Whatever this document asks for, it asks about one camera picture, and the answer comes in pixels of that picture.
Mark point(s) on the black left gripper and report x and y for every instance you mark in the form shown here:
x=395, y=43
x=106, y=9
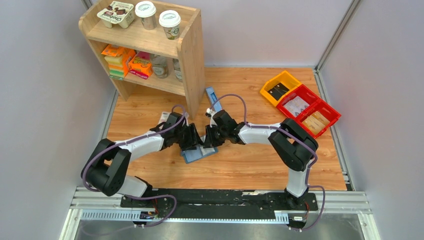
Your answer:
x=194, y=139

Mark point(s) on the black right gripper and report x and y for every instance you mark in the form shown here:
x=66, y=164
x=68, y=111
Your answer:
x=209, y=141

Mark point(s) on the blue leather card holder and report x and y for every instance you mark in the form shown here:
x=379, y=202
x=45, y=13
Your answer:
x=200, y=152

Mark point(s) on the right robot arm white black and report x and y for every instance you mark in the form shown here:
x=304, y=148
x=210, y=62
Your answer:
x=296, y=148

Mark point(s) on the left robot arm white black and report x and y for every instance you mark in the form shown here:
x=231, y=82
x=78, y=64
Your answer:
x=106, y=169

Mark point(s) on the black card in yellow bin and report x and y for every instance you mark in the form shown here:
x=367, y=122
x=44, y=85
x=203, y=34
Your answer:
x=278, y=91

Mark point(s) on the small pink packet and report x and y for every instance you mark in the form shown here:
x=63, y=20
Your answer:
x=163, y=117

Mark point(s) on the blue rectangular box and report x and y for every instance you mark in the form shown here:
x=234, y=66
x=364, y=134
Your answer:
x=213, y=99

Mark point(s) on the yellow plastic bin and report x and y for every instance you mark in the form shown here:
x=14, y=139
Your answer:
x=284, y=78

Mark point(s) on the left glass jar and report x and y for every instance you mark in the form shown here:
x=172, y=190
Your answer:
x=159, y=65

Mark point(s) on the glass jar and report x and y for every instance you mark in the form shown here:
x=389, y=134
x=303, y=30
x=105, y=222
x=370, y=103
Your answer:
x=177, y=69
x=159, y=65

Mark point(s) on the right glass jar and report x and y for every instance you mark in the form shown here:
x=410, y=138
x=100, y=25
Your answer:
x=177, y=69

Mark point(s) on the middle red plastic bin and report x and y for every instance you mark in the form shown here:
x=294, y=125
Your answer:
x=297, y=102

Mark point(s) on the red plastic bin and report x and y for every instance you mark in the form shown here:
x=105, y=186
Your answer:
x=297, y=102
x=318, y=118

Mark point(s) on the orange pink snack bag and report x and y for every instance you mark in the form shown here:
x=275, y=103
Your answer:
x=140, y=65

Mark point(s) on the stack of coloured sponges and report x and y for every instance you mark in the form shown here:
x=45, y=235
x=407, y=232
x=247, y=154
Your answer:
x=115, y=65

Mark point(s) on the wooden shelf unit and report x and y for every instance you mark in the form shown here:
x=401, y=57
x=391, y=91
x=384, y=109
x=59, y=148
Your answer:
x=188, y=49

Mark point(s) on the orange snack box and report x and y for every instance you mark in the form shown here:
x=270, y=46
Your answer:
x=116, y=51

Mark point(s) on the near red plastic bin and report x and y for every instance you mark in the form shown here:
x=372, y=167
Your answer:
x=318, y=118

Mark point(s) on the right white lidded paper cup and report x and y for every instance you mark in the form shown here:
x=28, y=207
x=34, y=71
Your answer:
x=170, y=21

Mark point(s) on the white lidded paper cup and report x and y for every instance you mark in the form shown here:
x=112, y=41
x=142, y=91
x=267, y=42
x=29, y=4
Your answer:
x=146, y=11
x=170, y=21

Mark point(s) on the left white lidded paper cup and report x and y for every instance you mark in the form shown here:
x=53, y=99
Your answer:
x=146, y=11

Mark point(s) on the chocolate pudding cup pack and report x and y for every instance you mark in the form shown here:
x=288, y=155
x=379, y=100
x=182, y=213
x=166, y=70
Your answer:
x=117, y=13

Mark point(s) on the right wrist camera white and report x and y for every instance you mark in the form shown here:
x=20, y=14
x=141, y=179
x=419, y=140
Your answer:
x=210, y=114

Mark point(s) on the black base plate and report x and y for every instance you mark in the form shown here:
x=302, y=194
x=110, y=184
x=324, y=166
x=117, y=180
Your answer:
x=218, y=204

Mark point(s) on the aluminium rail frame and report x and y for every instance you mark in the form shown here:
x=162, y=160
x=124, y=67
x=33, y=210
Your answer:
x=318, y=209

